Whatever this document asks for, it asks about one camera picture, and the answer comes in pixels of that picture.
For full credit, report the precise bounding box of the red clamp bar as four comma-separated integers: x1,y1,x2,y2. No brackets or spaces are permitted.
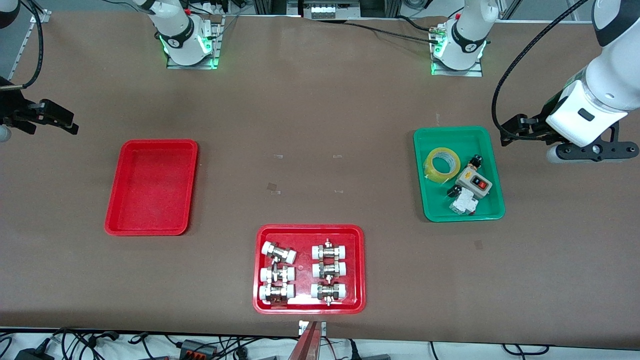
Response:
287,321,321,360

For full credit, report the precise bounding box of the empty red plastic tray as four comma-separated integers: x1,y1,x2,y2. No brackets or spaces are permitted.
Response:
104,139,199,236

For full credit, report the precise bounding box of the yellow packing tape roll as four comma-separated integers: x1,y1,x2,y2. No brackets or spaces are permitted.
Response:
424,147,462,184

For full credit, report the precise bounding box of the green plastic tray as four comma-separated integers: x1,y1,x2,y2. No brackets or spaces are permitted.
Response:
413,126,506,222

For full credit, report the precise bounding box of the red tray with fittings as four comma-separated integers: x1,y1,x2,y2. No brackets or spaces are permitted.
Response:
252,224,366,315

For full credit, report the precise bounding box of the grey switch box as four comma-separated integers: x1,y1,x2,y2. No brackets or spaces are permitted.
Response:
454,166,493,200

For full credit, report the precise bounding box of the white circuit breaker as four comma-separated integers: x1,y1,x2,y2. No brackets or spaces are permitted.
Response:
448,191,477,216

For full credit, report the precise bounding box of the grey power strip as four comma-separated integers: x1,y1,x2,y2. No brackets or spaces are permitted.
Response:
310,0,362,20

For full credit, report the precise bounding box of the black power adapter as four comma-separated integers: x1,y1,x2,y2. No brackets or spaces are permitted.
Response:
15,348,55,360

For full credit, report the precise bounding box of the small metal clamp plate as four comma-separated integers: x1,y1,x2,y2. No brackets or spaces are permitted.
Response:
298,320,327,336

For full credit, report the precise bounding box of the black cable on table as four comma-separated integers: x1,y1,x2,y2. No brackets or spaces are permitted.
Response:
345,19,442,44

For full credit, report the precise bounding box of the white-capped metal pipe fitting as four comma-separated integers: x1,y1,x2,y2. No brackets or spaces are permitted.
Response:
312,261,347,280
310,281,347,306
259,283,296,305
260,265,296,284
312,240,348,261
261,241,297,265

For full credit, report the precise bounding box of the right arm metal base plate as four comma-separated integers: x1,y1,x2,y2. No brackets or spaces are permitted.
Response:
166,15,223,70

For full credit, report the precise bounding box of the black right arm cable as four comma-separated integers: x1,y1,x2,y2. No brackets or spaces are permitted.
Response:
10,0,46,90

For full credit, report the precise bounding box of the black cable loop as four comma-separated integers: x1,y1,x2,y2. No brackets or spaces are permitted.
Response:
502,344,551,357

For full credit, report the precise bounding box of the black orange connector block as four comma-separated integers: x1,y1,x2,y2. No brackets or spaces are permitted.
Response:
179,339,221,360

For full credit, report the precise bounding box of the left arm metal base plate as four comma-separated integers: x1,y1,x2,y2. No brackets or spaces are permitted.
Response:
431,22,484,77

